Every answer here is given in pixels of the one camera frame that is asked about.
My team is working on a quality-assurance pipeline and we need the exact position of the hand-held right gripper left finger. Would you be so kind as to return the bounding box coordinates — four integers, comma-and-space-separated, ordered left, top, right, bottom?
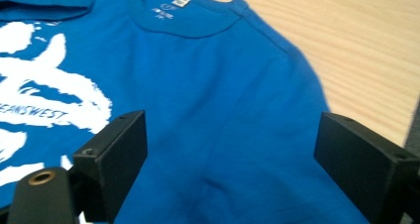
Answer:
72, 110, 149, 223

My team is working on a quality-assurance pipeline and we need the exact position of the blue printed t-shirt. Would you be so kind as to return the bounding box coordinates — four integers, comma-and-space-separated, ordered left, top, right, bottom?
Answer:
0, 0, 369, 224

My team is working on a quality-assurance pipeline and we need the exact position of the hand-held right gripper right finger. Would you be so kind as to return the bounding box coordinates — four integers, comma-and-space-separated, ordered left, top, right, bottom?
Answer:
313, 111, 420, 224

